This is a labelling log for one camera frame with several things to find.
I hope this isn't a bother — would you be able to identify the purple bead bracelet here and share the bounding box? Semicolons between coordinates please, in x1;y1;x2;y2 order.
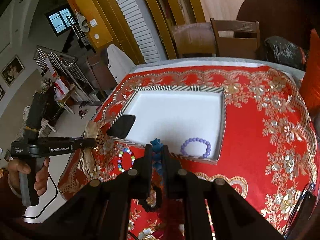
179;137;212;159

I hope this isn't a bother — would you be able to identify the blue bead bracelet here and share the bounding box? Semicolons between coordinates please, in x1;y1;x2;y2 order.
150;138;166;178

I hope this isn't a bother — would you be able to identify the black velvet pouch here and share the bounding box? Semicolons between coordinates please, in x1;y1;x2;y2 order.
106;114;136;139

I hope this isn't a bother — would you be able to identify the person's left hand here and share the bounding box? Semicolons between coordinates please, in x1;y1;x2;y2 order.
8;157;50;196

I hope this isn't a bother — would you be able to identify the striped white tray box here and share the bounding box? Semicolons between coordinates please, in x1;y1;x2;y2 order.
111;85;226;164

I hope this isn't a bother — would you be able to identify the metal stair railing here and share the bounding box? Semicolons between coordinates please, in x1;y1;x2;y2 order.
33;46;98;103

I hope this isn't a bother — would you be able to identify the red gold floral tablecloth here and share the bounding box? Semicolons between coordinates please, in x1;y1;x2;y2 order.
58;66;319;239

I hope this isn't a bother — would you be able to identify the white ironing board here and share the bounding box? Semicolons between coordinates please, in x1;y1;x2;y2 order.
107;44;136;83

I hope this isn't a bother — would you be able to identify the wooden chair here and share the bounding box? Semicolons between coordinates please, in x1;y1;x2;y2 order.
210;18;260;60

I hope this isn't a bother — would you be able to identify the black plastic bag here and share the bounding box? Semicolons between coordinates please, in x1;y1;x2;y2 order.
264;36;309;71

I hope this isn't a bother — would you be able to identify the white louvered door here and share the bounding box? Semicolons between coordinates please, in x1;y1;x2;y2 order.
116;0;167;63

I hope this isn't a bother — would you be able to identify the multicolour bead bracelet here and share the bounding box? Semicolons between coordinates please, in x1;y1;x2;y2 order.
117;147;136;173

